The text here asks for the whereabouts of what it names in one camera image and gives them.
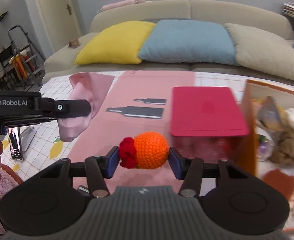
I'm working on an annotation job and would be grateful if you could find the brown fluffy plush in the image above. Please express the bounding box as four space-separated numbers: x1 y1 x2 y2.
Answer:
268 128 294 165

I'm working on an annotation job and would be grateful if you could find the stack of books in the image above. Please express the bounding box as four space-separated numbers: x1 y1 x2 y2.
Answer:
281 3 294 18

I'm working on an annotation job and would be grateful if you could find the grey beige cushion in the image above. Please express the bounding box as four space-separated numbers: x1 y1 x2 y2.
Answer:
224 23 294 81

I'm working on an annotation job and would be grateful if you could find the door handle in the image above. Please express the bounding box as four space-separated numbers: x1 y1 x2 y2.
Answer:
66 4 72 15

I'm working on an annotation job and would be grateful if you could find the pink mat with bottle print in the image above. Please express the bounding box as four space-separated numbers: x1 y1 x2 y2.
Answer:
67 70 195 193

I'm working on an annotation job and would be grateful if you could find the orange cardboard box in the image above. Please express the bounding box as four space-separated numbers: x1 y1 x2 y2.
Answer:
234 80 294 233

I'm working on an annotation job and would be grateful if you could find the light blue cushion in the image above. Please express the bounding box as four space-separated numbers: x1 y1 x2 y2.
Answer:
138 20 236 65

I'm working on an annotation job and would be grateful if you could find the pink plush on sofa back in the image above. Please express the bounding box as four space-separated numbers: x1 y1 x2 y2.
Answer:
97 0 147 13

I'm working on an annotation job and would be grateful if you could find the beige sofa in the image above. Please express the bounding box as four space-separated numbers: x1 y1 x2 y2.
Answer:
43 0 294 87

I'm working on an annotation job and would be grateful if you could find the yellow snack bag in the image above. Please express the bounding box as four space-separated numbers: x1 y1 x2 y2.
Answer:
256 96 285 132

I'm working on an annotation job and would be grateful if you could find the yellow cushion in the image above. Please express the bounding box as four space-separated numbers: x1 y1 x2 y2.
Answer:
74 21 155 65

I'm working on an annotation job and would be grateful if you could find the checked fruit print tablecloth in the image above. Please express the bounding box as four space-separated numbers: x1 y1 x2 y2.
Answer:
0 70 294 230

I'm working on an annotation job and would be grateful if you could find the purple fabric rose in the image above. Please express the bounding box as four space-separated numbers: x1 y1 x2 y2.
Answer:
257 134 274 161

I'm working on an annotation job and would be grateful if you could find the orange crochet ball toy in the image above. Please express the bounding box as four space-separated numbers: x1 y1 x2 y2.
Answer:
118 132 169 170

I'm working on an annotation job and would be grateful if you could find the smartphone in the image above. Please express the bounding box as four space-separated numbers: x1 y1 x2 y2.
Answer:
9 127 24 160

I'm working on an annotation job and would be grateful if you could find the red lidded storage box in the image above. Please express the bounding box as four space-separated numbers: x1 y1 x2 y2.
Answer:
170 87 249 163

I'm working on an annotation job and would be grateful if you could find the small wooden stand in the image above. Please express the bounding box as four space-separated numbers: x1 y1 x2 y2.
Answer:
68 38 80 49

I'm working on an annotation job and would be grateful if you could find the pink cloth with purple print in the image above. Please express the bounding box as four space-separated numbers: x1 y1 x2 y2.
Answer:
58 72 114 142

